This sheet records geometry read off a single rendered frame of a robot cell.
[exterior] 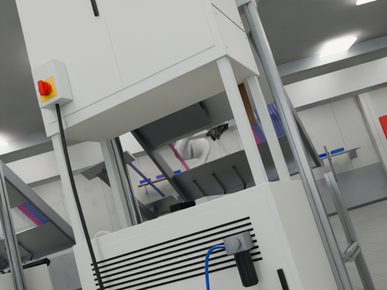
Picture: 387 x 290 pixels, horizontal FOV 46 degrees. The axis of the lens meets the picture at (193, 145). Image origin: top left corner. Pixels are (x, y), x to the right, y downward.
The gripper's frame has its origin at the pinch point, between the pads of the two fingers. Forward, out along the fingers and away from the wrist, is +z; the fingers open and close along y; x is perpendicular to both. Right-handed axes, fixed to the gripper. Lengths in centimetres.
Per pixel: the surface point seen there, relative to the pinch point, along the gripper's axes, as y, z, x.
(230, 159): 0.5, -0.5, 13.9
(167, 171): -30.0, 2.4, 7.3
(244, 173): 2.7, -2.4, 24.7
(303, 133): 37.7, 3.9, 12.4
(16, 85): -389, -385, -38
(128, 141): -366, -530, 158
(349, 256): 41, 44, 49
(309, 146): 37.4, 2.6, 19.8
